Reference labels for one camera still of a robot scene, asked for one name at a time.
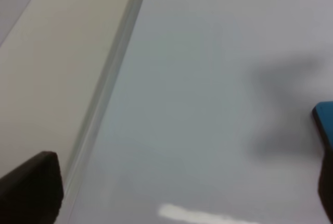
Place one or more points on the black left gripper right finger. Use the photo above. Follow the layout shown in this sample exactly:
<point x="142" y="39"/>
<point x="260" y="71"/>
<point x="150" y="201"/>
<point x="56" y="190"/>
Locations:
<point x="325" y="184"/>

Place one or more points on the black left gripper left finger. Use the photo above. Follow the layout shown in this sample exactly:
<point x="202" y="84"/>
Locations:
<point x="33" y="192"/>

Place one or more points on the blue whiteboard eraser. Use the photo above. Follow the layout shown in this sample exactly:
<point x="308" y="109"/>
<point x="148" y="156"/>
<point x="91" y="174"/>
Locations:
<point x="323" y="117"/>

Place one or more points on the white whiteboard with aluminium frame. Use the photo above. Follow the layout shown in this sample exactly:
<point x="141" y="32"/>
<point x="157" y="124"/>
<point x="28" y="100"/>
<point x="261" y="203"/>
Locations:
<point x="209" y="120"/>

